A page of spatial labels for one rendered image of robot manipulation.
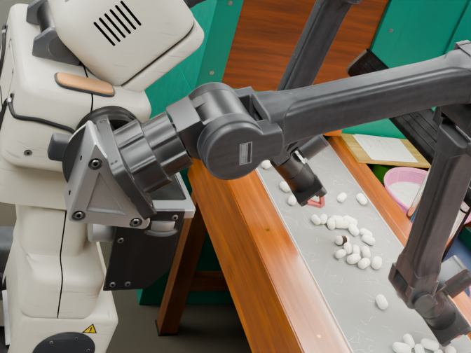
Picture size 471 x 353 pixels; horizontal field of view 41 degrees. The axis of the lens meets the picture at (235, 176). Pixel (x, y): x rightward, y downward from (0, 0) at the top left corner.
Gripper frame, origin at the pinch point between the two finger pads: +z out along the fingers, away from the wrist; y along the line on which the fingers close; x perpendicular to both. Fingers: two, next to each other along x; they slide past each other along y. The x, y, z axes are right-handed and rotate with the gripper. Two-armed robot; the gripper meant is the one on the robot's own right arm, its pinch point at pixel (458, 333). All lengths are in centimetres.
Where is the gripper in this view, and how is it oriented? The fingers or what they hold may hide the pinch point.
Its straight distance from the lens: 142.2
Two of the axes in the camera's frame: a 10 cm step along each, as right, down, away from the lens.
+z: 5.8, 5.4, 6.1
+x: -7.7, 6.1, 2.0
